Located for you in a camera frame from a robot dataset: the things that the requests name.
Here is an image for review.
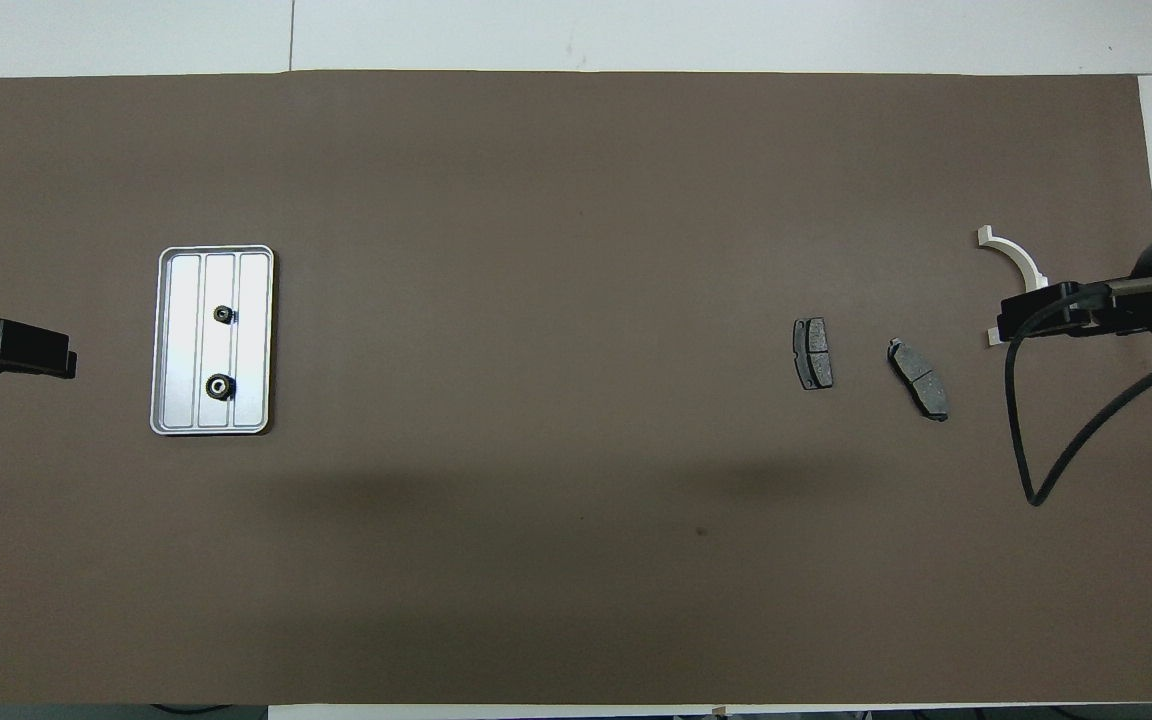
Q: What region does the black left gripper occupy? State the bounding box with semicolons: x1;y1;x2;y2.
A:
0;318;78;383

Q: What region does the silver metal tray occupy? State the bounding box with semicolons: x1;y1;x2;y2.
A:
150;244;275;437

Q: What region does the white curved plastic part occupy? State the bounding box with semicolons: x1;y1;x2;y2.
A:
976;226;1049;347

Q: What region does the dark curved brake pad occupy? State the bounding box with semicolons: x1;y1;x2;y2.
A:
886;338;950;423

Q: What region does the dark rectangular brake pad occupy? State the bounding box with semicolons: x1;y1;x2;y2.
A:
793;317;835;392

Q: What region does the brown table mat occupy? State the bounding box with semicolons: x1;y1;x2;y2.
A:
0;70;1152;707

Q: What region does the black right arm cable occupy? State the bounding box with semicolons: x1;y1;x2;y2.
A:
1004;275;1152;507

